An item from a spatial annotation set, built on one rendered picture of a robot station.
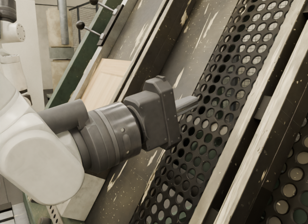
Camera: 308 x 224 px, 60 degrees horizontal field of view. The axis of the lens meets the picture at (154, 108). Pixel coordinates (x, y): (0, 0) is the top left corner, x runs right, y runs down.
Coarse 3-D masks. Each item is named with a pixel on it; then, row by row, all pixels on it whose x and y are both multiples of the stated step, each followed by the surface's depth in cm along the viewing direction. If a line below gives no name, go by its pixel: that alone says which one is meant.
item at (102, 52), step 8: (128, 0) 113; (136, 0) 115; (128, 8) 114; (120, 16) 113; (128, 16) 115; (120, 24) 113; (112, 32) 112; (120, 32) 114; (112, 40) 113; (104, 48) 112; (96, 56) 111; (104, 56) 112; (96, 64) 111; (88, 72) 110; (80, 80) 113; (88, 80) 111; (80, 88) 109; (72, 96) 112; (80, 96) 110
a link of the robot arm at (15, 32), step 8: (0, 8) 91; (8, 8) 93; (0, 16) 91; (8, 16) 93; (0, 24) 92; (8, 24) 92; (16, 24) 92; (0, 32) 92; (8, 32) 92; (16, 32) 92; (24, 32) 97; (0, 40) 93; (8, 40) 93; (16, 40) 94
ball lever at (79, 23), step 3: (78, 21) 111; (81, 21) 111; (78, 24) 110; (81, 24) 110; (84, 24) 112; (78, 27) 111; (81, 27) 111; (84, 27) 112; (90, 30) 112; (93, 33) 112; (96, 33) 112; (102, 33) 112; (99, 36) 113; (102, 36) 112
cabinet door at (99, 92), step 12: (108, 60) 106; (120, 60) 97; (96, 72) 110; (108, 72) 100; (120, 72) 93; (96, 84) 105; (108, 84) 96; (84, 96) 108; (96, 96) 100; (108, 96) 92; (96, 108) 95
